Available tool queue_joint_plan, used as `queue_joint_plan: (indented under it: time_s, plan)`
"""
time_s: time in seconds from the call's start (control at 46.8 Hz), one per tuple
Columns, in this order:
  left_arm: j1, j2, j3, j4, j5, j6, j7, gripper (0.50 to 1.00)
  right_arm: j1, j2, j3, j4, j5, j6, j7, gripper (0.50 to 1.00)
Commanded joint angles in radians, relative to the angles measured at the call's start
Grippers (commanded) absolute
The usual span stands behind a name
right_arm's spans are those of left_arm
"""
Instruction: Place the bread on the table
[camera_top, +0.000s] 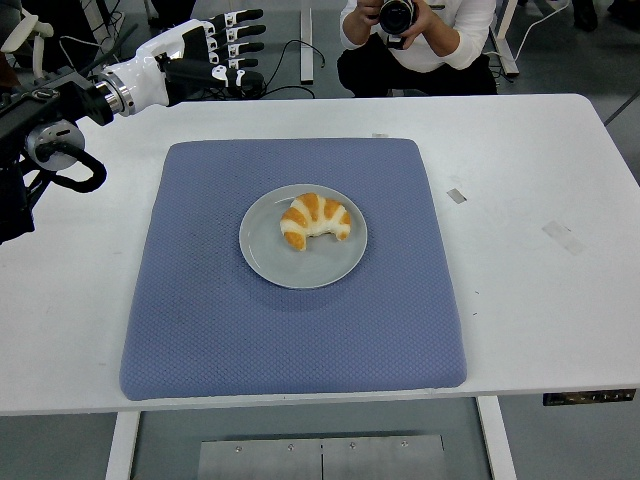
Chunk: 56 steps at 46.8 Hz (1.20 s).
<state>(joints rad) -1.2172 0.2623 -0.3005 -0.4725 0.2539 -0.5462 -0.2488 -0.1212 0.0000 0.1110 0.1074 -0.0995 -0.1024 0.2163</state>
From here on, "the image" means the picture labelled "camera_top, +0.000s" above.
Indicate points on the grey metal floor rail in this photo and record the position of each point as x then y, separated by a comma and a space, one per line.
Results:
307, 45

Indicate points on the white office chair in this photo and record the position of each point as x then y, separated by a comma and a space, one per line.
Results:
25, 30

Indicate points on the black table control panel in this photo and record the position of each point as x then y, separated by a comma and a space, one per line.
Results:
590, 397

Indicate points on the black photo camera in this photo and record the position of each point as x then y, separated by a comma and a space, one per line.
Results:
397, 15

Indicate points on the grey metal plate with screws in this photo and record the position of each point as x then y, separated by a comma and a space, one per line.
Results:
320, 460

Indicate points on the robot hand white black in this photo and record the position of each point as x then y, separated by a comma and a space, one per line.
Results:
145, 70

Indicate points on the white desk foot frame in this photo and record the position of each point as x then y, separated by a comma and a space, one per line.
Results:
506, 45

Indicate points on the long grey tape piece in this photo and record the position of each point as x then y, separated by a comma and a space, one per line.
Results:
562, 236

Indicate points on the croissant bread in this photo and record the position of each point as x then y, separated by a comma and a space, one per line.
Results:
310, 215

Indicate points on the white table leg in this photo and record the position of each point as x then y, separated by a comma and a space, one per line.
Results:
497, 440
122, 445

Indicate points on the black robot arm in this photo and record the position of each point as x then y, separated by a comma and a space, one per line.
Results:
45, 107

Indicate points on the small grey tape piece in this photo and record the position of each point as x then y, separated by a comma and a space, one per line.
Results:
457, 195

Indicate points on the blue quilted mat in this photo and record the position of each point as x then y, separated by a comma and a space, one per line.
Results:
200, 325

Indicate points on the person's left hand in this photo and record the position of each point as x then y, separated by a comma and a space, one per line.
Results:
425, 22

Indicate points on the person's right hand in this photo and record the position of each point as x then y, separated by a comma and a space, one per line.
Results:
370, 7

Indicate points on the grey round plate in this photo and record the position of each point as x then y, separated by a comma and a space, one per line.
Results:
300, 267

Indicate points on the person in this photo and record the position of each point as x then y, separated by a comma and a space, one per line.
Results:
585, 12
450, 45
170, 10

